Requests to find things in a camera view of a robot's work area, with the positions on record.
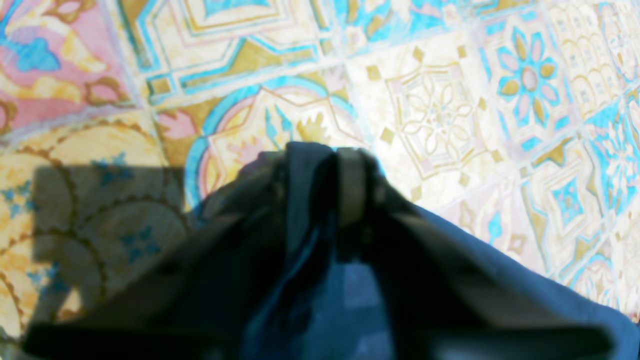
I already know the patterned colourful tablecloth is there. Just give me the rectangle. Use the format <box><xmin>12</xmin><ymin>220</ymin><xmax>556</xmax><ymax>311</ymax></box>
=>
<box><xmin>1</xmin><ymin>0</ymin><xmax>639</xmax><ymax>338</ymax></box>

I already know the dark navy t-shirt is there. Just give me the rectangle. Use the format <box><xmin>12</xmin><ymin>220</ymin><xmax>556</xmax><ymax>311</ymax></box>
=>
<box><xmin>195</xmin><ymin>141</ymin><xmax>640</xmax><ymax>360</ymax></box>

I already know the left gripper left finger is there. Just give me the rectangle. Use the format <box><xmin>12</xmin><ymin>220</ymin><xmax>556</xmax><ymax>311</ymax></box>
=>
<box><xmin>22</xmin><ymin>152</ymin><xmax>287</xmax><ymax>360</ymax></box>

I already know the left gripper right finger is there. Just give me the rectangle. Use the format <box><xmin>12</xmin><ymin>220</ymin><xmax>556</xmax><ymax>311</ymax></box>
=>
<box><xmin>336</xmin><ymin>148</ymin><xmax>614</xmax><ymax>360</ymax></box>

